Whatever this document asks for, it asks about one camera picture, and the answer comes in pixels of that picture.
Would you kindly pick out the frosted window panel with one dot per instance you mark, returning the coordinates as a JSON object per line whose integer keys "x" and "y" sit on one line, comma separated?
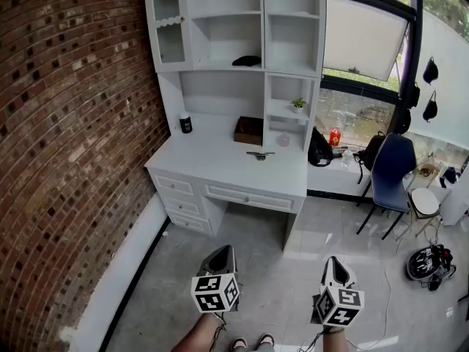
{"x": 362, "y": 35}

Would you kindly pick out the white desk with hutch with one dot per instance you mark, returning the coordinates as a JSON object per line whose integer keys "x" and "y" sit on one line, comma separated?
{"x": 220, "y": 160}

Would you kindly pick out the green label plastic bottle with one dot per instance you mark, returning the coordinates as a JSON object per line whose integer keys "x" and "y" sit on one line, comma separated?
{"x": 339, "y": 149}

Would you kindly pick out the person's right forearm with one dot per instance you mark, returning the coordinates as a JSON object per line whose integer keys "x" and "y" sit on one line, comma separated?
{"x": 334, "y": 341}

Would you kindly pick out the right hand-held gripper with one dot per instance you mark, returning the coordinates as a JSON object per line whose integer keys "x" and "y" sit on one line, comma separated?
{"x": 340, "y": 306}

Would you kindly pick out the person's right sandal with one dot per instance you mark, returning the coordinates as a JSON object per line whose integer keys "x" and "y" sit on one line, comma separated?
{"x": 266, "y": 341}

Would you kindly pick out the white wide desk drawer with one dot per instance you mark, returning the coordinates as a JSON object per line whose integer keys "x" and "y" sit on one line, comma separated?
{"x": 249, "y": 197}

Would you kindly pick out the white small desk drawer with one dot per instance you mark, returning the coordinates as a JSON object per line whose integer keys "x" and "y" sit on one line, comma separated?
{"x": 190, "y": 224}
{"x": 174, "y": 185}
{"x": 183, "y": 205}

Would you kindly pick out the black white helmet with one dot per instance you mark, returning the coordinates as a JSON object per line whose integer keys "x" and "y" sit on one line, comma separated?
{"x": 421, "y": 266}

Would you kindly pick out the person's sandal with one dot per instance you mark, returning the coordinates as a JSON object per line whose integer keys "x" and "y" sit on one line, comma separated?
{"x": 266, "y": 341}
{"x": 239, "y": 344}

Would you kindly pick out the glass cabinet door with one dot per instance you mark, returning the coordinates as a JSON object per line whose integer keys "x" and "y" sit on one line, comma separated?
{"x": 169, "y": 24}

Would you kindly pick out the small potted plant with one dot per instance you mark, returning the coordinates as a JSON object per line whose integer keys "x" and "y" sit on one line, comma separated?
{"x": 298, "y": 105}

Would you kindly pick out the dark metal bracket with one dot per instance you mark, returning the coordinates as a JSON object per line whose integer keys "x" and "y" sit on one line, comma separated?
{"x": 260, "y": 155}

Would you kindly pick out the white round stool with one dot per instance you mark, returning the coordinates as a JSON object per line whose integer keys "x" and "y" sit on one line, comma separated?
{"x": 424, "y": 200}

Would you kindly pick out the blue chair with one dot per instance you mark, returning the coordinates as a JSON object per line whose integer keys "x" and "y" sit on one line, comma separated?
{"x": 390, "y": 174}

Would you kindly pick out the brown wooden box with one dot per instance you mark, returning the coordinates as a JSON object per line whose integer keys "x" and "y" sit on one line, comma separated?
{"x": 249, "y": 132}

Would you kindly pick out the black hanging mask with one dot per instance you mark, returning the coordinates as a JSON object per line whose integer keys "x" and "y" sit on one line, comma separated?
{"x": 430, "y": 72}
{"x": 430, "y": 108}

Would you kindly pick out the person's left sandal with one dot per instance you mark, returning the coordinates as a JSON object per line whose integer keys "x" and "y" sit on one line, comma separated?
{"x": 239, "y": 344}

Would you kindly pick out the red bottle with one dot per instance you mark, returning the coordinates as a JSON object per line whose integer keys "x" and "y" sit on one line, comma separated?
{"x": 334, "y": 137}

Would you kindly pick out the black bottle with white cap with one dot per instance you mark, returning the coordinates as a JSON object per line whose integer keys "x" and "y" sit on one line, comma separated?
{"x": 186, "y": 123}

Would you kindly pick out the person's left forearm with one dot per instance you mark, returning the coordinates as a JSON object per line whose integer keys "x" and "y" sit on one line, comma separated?
{"x": 196, "y": 334}

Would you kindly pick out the black hanging bag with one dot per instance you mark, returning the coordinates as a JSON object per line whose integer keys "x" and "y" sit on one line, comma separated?
{"x": 414, "y": 95}

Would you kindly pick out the black cloth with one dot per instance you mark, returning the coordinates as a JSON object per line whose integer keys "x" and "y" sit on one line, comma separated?
{"x": 247, "y": 61}

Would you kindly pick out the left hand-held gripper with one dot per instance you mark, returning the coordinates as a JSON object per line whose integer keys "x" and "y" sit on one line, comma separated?
{"x": 214, "y": 293}

